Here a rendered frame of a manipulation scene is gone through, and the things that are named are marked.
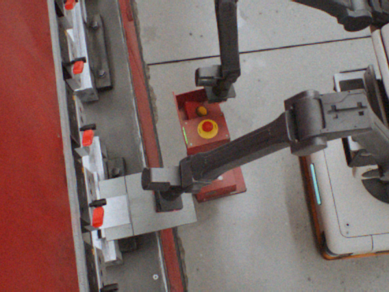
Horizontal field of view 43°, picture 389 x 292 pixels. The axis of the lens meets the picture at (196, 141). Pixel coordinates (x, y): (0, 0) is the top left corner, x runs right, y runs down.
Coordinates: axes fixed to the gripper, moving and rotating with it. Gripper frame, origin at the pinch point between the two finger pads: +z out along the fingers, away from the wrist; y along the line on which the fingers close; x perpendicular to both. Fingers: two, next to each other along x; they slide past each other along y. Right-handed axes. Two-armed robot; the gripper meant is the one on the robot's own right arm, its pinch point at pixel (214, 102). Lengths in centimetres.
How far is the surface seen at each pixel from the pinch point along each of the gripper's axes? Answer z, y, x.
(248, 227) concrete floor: 74, -24, 32
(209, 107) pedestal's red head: 6.9, 0.1, -1.8
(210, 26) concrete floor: 71, -34, -83
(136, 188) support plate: -14.5, 35.4, 31.5
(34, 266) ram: -73, 60, 60
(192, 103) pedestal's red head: 5.7, 6.5, -3.8
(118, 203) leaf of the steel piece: -13, 41, 35
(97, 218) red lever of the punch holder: -43, 49, 46
